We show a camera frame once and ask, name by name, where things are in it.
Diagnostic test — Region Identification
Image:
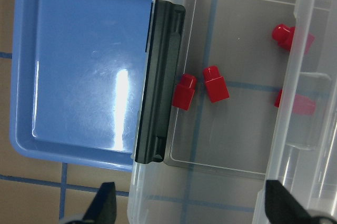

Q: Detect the black box latch handle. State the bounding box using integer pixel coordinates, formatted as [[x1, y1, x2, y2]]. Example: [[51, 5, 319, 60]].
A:
[[135, 0, 185, 164]]

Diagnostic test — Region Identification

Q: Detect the clear plastic storage box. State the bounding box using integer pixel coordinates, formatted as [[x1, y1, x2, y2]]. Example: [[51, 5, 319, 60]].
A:
[[127, 0, 296, 223]]

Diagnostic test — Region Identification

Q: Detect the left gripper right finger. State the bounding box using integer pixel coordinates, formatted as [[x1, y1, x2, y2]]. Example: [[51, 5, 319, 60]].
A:
[[264, 180, 316, 224]]

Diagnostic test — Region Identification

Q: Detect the clear plastic box lid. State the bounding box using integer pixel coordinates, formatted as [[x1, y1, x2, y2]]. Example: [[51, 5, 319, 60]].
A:
[[265, 0, 336, 223]]

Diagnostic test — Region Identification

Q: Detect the blue plastic tray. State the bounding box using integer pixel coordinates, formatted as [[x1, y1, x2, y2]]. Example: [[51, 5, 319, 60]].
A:
[[9, 0, 152, 172]]

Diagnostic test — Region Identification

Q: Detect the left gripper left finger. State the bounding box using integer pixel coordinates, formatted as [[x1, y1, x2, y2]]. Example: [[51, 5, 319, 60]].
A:
[[81, 182, 117, 224]]

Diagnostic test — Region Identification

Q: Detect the red block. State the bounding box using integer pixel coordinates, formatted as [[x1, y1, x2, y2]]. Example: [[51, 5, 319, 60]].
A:
[[272, 23, 315, 55], [172, 74, 197, 111], [203, 65, 230, 103], [273, 89, 316, 116]]

